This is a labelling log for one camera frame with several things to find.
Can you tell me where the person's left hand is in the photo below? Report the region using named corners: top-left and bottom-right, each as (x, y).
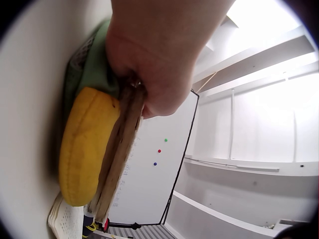
top-left (104, 0), bottom-right (238, 119)

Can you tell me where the white board with black frame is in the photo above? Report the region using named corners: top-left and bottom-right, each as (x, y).
top-left (107, 90), bottom-right (200, 230)

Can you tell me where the open white book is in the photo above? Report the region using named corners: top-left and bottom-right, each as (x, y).
top-left (47, 191), bottom-right (87, 239)

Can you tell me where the white wall shelf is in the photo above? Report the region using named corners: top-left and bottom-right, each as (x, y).
top-left (172, 157), bottom-right (319, 239)

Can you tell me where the dark blue and yellow object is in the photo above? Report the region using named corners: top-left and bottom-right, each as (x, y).
top-left (82, 212), bottom-right (98, 238)

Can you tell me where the green cloth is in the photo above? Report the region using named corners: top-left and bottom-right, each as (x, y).
top-left (61, 19), bottom-right (123, 117)

